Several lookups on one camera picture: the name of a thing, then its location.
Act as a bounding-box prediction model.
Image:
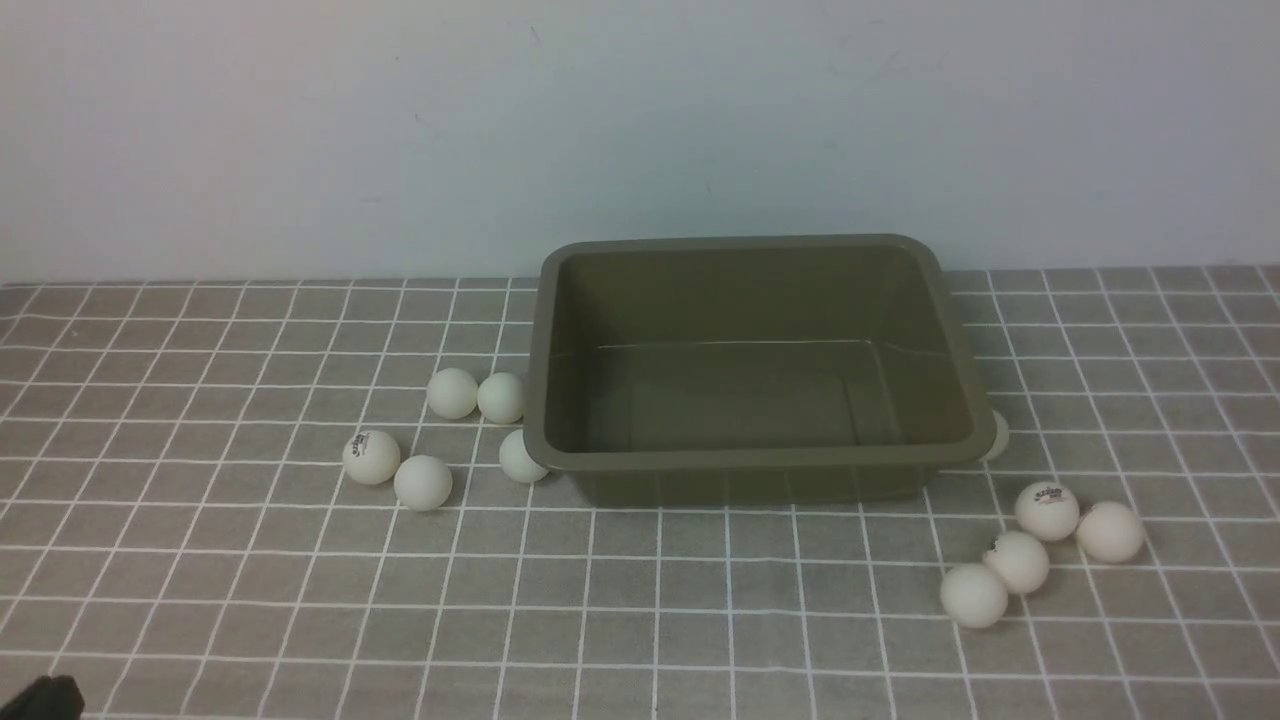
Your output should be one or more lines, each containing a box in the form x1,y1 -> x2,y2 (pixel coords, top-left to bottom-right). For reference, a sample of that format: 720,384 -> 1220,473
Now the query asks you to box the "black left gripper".
1,675 -> 84,720

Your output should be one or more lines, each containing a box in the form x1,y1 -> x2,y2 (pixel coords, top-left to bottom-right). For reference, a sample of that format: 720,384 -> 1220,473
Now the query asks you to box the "printed white ping-pong ball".
1014,480 -> 1080,543
340,429 -> 401,486

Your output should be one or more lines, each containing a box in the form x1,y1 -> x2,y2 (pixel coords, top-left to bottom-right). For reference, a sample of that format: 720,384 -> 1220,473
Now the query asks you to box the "grey checkered tablecloth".
1,266 -> 1279,719

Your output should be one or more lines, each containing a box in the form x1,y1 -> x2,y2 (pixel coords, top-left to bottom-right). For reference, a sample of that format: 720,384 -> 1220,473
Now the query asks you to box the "olive green plastic bin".
524,234 -> 998,509

